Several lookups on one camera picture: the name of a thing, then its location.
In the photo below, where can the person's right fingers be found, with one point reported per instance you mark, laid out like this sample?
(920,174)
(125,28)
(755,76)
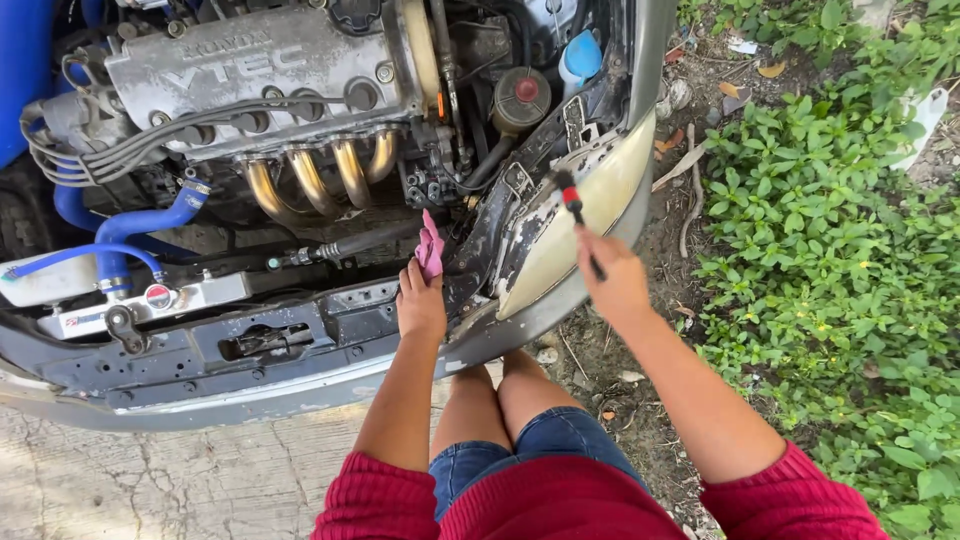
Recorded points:
(589,255)

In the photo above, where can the green ground plants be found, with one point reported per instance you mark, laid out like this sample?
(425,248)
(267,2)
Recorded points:
(832,247)

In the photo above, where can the aluminium radiator with red cap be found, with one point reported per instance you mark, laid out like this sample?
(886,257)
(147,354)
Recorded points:
(142,304)

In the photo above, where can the black power steering reservoir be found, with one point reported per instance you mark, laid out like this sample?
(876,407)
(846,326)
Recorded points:
(520,100)

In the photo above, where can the person's blue denim shorts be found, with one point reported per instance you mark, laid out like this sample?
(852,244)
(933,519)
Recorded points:
(536,454)

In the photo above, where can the gold exhaust header pipes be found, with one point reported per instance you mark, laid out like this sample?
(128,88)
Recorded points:
(322,180)

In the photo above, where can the person's legs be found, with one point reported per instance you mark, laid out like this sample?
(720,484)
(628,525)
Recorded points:
(499,401)

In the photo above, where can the black red detailing brush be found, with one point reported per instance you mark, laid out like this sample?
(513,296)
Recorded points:
(574,210)

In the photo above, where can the yellowed car headlight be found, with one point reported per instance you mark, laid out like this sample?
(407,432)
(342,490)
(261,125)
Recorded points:
(574,221)

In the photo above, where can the silver engine valve cover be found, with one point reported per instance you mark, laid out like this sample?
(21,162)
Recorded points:
(270,75)

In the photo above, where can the pink cleaning cloth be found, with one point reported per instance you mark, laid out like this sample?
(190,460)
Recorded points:
(430,251)

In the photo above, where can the white plastic scrap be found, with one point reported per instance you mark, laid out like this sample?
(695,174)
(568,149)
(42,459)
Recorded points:
(921,124)

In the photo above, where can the person's left fingers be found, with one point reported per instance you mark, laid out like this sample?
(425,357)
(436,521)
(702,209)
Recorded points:
(411,271)

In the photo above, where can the black radiator support panel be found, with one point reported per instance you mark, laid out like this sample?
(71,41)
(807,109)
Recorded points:
(225,349)

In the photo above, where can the blue capped washer fluid bottle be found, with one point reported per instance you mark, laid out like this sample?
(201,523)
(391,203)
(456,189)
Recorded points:
(581,60)

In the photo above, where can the person's right hand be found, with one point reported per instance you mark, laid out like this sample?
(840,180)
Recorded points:
(619,281)

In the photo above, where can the person's left hand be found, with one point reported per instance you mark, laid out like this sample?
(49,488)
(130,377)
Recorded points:
(420,307)

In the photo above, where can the white coolant overflow bottle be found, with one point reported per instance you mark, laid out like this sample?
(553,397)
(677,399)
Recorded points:
(45,277)

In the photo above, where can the person's red sweater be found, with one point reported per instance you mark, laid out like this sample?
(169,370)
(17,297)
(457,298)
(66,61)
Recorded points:
(585,502)

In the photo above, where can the blue car fender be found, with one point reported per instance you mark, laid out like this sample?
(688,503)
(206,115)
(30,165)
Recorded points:
(22,75)

